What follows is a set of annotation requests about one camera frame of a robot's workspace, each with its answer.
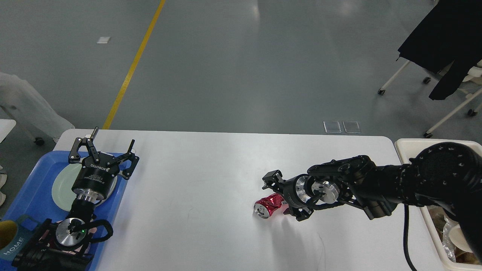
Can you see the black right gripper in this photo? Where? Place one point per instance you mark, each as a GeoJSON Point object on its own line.
{"type": "Point", "coordinates": [293, 192]}

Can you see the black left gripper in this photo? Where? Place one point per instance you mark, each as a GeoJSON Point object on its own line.
{"type": "Point", "coordinates": [95, 178]}

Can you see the crushed red soda can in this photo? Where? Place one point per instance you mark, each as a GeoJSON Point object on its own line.
{"type": "Point", "coordinates": [266, 206]}

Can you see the green plate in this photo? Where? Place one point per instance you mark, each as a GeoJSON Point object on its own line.
{"type": "Point", "coordinates": [62, 193]}

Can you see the dark teal mug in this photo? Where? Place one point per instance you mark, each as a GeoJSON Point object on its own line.
{"type": "Point", "coordinates": [15, 234]}

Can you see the foil bag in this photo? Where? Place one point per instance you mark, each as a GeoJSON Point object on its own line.
{"type": "Point", "coordinates": [443, 225]}

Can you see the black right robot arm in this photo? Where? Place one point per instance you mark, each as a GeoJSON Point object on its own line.
{"type": "Point", "coordinates": [446, 174]}

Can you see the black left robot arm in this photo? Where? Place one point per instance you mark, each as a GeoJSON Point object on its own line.
{"type": "Point", "coordinates": [37, 255]}

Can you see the person in light trousers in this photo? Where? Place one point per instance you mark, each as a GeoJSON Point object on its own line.
{"type": "Point", "coordinates": [30, 108]}

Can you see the beige plastic bin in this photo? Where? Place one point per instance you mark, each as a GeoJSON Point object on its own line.
{"type": "Point", "coordinates": [410, 148]}

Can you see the black jacket on chair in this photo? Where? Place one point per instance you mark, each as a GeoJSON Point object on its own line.
{"type": "Point", "coordinates": [449, 35]}

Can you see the white rolling chair frame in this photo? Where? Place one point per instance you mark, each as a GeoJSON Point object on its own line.
{"type": "Point", "coordinates": [404, 109]}

